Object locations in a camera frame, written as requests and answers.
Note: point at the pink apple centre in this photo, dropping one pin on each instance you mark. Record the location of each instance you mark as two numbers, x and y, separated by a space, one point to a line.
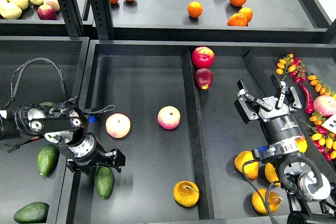
169 117

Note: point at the dark avocado bottom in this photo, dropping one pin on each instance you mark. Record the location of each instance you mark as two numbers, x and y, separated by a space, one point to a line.
36 212

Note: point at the yellow pear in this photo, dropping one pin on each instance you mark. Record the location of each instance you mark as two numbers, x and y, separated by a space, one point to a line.
251 169
302 144
258 200
186 193
271 174

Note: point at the black perforated left post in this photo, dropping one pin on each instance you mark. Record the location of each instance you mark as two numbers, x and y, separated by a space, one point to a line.
71 15

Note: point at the black middle bin tray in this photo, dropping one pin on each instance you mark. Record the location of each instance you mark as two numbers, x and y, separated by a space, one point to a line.
142 77

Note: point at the orange shelf behind front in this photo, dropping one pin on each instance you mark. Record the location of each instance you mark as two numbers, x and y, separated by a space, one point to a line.
248 12

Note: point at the white label card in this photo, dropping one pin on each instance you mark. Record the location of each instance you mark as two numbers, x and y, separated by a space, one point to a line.
330 124

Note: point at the green avocado standing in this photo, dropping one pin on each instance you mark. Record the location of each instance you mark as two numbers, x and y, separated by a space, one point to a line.
47 159

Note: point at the pink peach on shelf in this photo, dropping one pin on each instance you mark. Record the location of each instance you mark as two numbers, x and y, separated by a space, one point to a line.
53 3

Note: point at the cherry tomato bunch lower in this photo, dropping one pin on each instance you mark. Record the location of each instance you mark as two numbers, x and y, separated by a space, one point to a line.
323 139

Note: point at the black perforated shelf post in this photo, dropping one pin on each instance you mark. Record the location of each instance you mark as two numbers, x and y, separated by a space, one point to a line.
103 18

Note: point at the black left bin tray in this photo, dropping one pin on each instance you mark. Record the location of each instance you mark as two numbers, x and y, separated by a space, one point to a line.
21 183

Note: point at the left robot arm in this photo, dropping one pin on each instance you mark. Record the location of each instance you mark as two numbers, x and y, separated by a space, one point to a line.
64 124

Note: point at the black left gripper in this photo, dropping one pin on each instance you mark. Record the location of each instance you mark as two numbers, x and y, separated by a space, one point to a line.
85 157

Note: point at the bright red apple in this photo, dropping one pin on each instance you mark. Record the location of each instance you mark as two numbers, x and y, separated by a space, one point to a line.
202 57

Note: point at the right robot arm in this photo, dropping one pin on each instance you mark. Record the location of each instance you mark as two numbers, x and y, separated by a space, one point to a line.
306 187

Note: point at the red chili pepper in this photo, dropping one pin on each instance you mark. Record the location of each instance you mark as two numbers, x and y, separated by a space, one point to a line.
309 109

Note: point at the black bin divider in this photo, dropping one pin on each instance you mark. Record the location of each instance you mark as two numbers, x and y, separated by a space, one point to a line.
198 151

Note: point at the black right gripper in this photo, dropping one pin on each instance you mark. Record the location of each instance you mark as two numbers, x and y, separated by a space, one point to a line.
273 113

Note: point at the red apple on shelf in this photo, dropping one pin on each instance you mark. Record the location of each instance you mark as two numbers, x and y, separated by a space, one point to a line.
46 12

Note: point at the yellow pear bottom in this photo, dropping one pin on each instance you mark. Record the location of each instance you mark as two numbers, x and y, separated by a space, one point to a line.
258 200

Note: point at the dark green avocado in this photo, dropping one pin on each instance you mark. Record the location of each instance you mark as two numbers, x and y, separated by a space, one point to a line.
104 182

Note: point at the pink apple right bin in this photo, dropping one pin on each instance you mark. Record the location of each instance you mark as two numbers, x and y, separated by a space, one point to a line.
325 105

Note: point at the pink apple left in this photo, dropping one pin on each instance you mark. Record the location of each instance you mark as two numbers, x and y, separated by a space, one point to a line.
118 125

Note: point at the black bin tray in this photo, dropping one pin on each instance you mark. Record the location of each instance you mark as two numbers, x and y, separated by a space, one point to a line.
21 183
142 77

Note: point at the black diagonal divider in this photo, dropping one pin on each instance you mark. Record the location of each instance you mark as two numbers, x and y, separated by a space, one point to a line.
268 85

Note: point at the cherry tomato bunch upper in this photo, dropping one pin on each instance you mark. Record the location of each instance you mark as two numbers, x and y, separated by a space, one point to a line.
293 67

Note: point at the dark red apple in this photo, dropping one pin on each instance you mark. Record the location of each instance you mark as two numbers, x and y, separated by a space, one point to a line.
203 78

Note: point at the black upper left shelf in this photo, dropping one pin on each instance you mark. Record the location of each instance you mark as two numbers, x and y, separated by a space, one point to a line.
29 23

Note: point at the orange cherry tomato bunch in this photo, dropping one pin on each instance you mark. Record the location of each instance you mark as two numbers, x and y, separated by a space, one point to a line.
319 86

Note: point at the green avocado top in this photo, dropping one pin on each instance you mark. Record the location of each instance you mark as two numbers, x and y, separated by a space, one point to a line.
49 104

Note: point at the pink apple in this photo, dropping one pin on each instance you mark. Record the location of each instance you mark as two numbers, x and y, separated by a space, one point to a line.
118 125
169 117

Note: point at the black shelf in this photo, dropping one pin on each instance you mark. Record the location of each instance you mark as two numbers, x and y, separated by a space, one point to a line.
283 21
29 23

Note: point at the orange shelf centre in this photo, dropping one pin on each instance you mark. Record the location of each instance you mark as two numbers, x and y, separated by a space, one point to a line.
194 9

